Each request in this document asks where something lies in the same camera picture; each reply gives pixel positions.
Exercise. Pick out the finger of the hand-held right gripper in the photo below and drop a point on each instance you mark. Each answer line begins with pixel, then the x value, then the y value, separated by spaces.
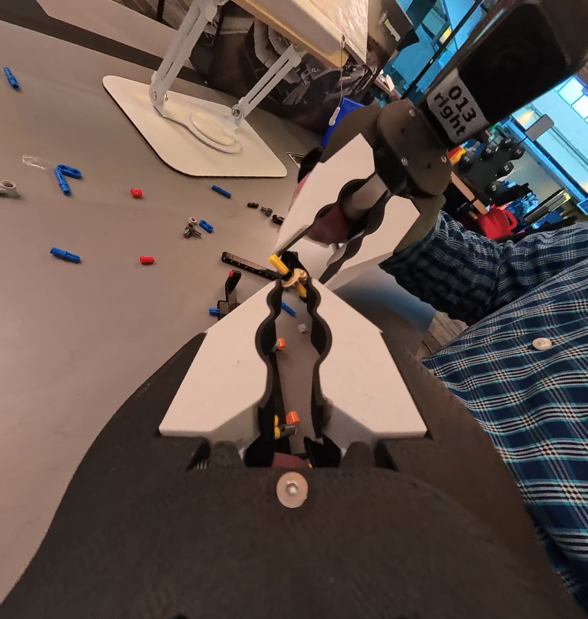
pixel 332 179
pixel 371 246

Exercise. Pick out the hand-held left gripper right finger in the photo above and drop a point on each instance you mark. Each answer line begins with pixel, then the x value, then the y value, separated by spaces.
pixel 371 387

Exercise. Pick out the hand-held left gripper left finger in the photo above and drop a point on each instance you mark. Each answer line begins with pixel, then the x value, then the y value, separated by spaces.
pixel 216 387

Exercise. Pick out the grey yellow lego assembly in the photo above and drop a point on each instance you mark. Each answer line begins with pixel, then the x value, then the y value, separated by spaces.
pixel 292 418

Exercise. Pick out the yellow axle tan gear assembly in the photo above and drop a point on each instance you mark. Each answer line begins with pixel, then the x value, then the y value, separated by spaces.
pixel 277 262

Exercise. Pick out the black L-shaped lego assembly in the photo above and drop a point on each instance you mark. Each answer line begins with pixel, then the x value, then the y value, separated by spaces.
pixel 232 290

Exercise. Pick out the long black lego beam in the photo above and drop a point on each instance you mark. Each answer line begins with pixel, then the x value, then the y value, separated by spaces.
pixel 245 264

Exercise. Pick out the blue lego axle pin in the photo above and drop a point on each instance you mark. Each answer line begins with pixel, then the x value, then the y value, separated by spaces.
pixel 288 308

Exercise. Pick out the blue thin lego liftarm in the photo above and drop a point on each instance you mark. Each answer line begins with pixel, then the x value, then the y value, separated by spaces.
pixel 70 171
pixel 206 226

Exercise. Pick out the dark grey lego angle connector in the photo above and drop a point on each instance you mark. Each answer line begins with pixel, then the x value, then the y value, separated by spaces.
pixel 191 231

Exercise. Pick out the clear lego piece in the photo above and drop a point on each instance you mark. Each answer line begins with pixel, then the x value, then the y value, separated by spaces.
pixel 35 162

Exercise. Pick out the light grey lego axle connector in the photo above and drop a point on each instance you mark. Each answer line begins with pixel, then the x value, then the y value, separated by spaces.
pixel 1 187

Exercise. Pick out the person's right hand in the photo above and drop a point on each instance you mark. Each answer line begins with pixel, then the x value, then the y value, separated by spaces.
pixel 330 227

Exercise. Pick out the white hanging tag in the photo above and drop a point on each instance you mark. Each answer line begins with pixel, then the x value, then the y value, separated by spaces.
pixel 334 116

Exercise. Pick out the blue plastic bin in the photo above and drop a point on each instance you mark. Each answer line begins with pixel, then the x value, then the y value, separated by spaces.
pixel 352 105

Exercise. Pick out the black chair base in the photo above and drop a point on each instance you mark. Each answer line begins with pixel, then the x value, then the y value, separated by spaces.
pixel 492 159

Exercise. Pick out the black bag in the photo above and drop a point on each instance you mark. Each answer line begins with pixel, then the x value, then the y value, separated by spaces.
pixel 313 87

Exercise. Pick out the blue storage rack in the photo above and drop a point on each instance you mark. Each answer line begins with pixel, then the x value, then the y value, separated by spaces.
pixel 419 43

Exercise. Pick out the red bag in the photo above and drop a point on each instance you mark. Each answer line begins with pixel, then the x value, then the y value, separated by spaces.
pixel 499 222

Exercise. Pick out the white tablet stand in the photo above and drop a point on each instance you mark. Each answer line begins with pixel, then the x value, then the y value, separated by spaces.
pixel 202 150

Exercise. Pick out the blue plaid shirt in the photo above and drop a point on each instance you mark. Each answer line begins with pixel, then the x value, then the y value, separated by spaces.
pixel 540 435

